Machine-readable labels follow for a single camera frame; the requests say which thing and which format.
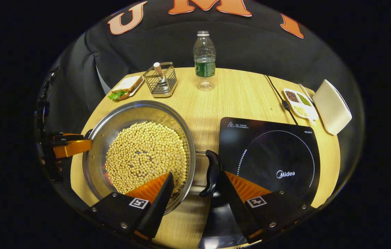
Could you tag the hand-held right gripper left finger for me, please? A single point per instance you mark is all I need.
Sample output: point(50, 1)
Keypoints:
point(157, 207)

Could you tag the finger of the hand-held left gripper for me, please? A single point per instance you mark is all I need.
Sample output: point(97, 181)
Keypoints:
point(74, 147)

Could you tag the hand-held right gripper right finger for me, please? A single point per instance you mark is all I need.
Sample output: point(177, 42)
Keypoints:
point(235, 207)

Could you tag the black induction cooktop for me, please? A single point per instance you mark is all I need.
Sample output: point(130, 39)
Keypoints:
point(268, 155)

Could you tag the pile of soybeans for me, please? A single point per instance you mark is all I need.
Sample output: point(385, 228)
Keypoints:
point(143, 152)

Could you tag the sandwich on white plate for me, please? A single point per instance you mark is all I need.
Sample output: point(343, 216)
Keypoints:
point(128, 84)

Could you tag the white divided dish with beans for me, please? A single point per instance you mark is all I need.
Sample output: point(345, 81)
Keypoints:
point(301, 103)

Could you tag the white toaster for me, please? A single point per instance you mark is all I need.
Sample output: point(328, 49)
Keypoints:
point(332, 107)

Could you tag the clear plastic water bottle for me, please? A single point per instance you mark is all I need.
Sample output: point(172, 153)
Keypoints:
point(204, 58)

